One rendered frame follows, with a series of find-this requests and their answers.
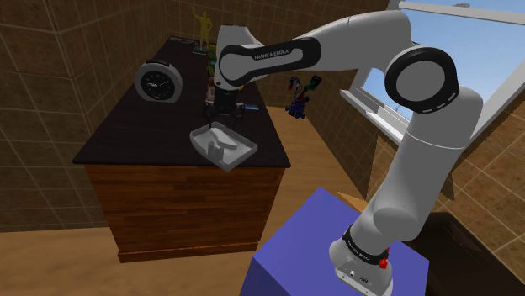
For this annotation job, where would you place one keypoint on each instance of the wooden cabinet with dark top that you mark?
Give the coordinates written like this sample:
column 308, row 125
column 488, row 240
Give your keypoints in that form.
column 176, row 209

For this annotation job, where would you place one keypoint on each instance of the grey tray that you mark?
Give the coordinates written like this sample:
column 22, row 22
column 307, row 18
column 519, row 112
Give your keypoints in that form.
column 240, row 153

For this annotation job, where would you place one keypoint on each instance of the small light blue flat object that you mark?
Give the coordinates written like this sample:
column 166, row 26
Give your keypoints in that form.
column 252, row 108

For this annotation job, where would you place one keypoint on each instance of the green figure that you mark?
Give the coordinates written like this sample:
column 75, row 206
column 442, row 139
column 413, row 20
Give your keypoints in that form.
column 211, row 59

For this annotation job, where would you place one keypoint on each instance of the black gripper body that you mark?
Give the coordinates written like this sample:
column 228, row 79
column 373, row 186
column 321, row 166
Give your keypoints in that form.
column 224, row 103

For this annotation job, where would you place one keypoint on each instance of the yellow human figure statue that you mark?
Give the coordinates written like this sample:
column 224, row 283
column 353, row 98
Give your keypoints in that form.
column 204, row 26

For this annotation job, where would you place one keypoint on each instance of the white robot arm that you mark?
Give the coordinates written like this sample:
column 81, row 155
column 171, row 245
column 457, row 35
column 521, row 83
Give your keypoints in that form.
column 426, row 164

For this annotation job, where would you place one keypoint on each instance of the dark brown low furniture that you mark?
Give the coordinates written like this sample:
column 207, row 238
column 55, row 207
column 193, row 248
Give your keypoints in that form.
column 459, row 262

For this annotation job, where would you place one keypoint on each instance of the blue robot stand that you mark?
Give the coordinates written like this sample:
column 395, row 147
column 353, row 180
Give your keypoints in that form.
column 295, row 250

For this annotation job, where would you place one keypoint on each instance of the colourful toy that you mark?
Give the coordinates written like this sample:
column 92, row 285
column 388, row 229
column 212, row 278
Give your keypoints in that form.
column 298, row 102

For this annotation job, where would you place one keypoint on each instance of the white framed window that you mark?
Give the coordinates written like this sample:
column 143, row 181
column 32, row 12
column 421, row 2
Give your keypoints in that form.
column 471, row 49

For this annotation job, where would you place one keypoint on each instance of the grey round alarm clock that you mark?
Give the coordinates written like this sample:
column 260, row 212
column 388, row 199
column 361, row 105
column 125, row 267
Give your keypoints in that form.
column 158, row 84

